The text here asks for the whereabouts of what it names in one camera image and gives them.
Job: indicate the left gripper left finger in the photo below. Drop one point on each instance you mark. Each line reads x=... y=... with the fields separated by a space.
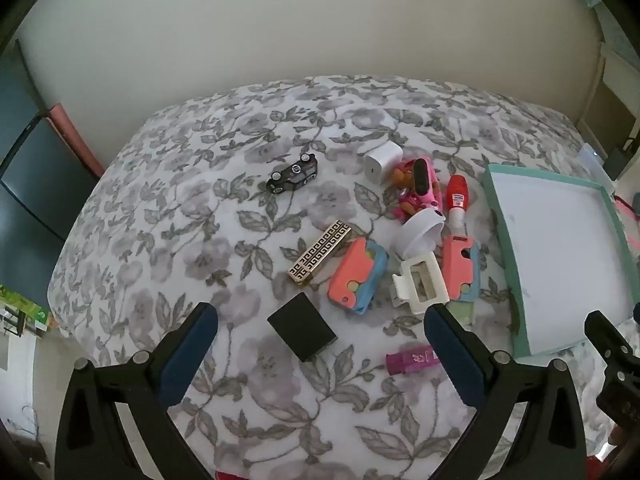
x=92 y=443

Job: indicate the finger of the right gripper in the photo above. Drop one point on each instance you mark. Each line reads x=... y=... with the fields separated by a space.
x=605 y=337

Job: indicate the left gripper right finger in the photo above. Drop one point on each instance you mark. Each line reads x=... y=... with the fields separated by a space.
x=550 y=442

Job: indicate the magenta lip balm tube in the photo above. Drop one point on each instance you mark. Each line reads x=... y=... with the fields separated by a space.
x=411 y=360

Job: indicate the white hair claw clip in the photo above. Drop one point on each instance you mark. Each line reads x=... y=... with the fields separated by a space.
x=419 y=284

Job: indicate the red white glue stick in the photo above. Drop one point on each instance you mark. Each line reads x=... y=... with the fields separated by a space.
x=457 y=203

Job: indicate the black power adapter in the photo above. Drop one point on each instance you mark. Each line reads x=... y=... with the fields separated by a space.
x=300 y=325

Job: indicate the pink kids watch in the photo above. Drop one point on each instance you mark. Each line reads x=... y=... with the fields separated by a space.
x=425 y=184

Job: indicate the brown pup toy figure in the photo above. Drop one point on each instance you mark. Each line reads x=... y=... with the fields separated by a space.
x=409 y=202

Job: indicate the gold black patterned bar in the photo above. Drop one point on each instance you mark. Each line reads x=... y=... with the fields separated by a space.
x=317 y=254

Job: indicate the white charger cube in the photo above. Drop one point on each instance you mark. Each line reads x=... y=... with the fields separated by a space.
x=380 y=162

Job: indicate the black toy car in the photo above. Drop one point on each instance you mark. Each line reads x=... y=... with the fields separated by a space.
x=293 y=177

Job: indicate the teal rimmed white tray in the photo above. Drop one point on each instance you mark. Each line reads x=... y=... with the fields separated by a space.
x=565 y=254

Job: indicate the green box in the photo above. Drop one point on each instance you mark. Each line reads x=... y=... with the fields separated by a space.
x=15 y=302

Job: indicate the white router box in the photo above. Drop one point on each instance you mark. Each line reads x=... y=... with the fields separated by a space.
x=592 y=163

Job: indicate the dark cabinet door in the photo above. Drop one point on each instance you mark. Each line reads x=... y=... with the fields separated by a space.
x=44 y=185

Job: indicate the grey floral blanket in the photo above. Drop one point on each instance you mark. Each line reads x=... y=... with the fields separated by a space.
x=182 y=215

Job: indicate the black wall adapter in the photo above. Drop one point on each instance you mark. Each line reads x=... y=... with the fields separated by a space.
x=616 y=162

